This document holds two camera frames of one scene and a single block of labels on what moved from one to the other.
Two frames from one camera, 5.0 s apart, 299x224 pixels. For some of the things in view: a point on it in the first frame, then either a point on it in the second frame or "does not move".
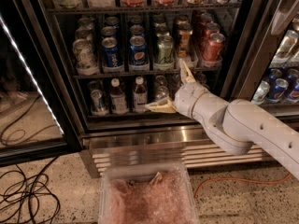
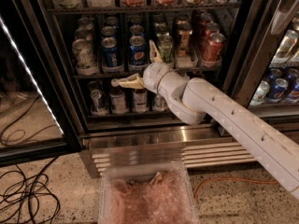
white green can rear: [85, 23] does not move
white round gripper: [186, 99] → [152, 76]
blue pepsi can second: [137, 29] does not move
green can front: [165, 44] does not move
